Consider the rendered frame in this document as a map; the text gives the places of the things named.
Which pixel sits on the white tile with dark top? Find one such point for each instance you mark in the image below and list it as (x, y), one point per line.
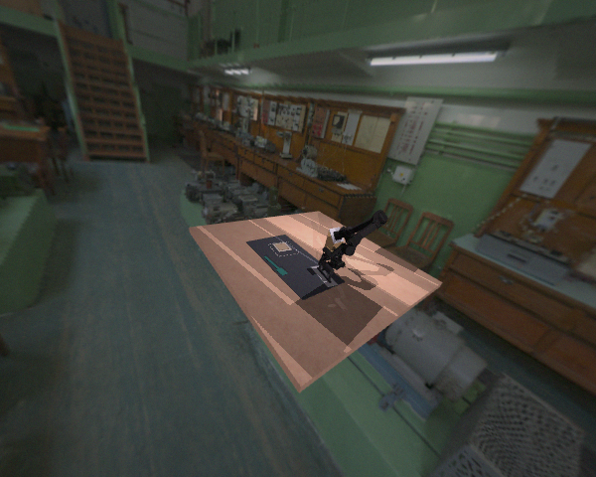
(282, 246)

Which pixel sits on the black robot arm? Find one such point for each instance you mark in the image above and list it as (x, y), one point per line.
(362, 229)

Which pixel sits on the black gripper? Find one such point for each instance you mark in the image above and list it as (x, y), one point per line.
(327, 255)

